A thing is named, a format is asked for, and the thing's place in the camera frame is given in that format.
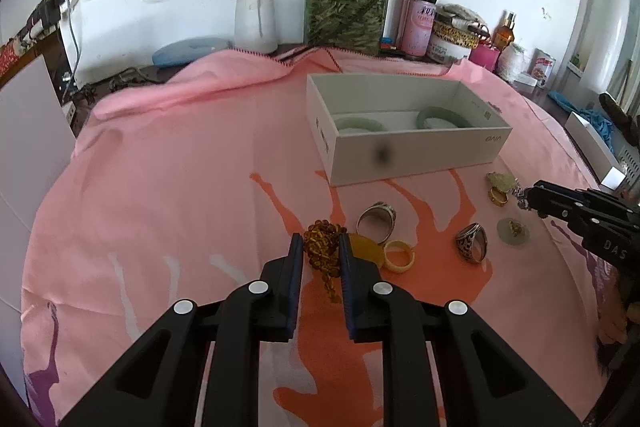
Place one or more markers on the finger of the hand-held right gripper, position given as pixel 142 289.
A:
pixel 605 239
pixel 575 198

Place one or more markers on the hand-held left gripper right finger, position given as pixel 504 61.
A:
pixel 345 274

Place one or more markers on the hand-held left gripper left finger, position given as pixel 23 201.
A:
pixel 296 269

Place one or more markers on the amber disc pendant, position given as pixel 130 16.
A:
pixel 367 250

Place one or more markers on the carved yellow-green jade pendant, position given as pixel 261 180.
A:
pixel 502 180

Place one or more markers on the jade disc pendant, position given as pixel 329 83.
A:
pixel 507 237

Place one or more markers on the white cardboard box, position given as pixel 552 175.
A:
pixel 415 157

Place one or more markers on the person's right hand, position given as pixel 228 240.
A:
pixel 612 312

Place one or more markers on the blue cloth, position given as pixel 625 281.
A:
pixel 597 122

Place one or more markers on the dark cloth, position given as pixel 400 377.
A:
pixel 620 112

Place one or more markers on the pink printed cloth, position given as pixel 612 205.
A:
pixel 175 182

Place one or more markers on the small white thread spool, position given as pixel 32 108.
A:
pixel 511 63

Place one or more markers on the pale green jade bangle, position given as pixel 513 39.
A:
pixel 350 123
pixel 434 113

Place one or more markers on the pink cup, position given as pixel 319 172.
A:
pixel 484 57

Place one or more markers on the amber perfume bottle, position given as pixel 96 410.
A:
pixel 504 34

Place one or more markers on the white plastic tub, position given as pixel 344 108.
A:
pixel 445 52

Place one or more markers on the round patterned tin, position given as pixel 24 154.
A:
pixel 455 34

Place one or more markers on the pink pen holder can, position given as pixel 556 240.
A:
pixel 417 29

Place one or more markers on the lighters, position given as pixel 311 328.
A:
pixel 390 47

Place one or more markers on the blue glasses case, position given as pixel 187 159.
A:
pixel 190 50

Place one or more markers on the white thread cone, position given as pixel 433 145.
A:
pixel 255 22

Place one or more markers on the green glass jar with leaves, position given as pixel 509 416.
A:
pixel 345 7

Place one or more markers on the white board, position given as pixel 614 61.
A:
pixel 30 157

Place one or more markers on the black plug adapter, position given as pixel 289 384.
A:
pixel 50 11

